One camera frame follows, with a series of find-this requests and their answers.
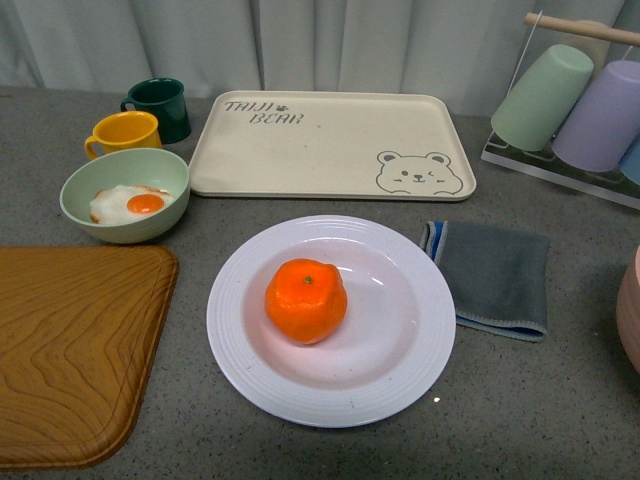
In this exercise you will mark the orange mandarin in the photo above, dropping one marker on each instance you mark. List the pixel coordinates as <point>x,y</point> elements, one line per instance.
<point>306,300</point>

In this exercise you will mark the pink plastic bowl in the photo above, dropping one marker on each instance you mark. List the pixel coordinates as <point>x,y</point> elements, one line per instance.
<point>627,311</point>

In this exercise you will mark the beige plastic cup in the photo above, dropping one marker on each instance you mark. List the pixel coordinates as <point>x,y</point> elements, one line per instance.
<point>596,49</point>

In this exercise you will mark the light green bowl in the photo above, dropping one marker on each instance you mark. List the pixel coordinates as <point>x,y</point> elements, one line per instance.
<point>152,167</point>

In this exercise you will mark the green plastic cup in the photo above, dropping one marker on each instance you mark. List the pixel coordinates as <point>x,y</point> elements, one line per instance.
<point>542,98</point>

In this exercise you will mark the purple plastic cup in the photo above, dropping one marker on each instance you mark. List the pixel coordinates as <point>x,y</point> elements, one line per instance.
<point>604,122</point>

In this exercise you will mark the white cup rack wooden handle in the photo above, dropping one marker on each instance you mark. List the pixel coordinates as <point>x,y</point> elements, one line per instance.
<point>544,164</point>

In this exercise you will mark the blue plastic cup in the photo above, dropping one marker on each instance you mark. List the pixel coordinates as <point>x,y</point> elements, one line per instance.
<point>630,162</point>

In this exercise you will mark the wooden cutting board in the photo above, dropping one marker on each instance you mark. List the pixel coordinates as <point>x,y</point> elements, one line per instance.
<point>80,326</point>

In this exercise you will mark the grey folded cloth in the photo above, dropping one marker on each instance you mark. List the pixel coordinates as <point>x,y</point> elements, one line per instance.
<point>496,276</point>

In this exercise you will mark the white round plate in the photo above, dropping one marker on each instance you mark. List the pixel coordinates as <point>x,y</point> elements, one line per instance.
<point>392,346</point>

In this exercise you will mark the dark green mug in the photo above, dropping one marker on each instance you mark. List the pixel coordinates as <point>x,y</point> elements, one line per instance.
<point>163,98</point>

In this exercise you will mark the yellow mug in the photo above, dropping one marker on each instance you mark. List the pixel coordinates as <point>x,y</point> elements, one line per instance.
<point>124,130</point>

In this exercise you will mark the cream bear serving tray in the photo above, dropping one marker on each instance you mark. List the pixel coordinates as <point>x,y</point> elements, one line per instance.
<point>331,145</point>

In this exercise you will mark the grey curtain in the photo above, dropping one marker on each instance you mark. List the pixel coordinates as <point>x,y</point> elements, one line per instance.
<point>462,52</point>

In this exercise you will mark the fake fried egg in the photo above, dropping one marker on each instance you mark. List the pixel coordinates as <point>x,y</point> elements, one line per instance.
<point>124,204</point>

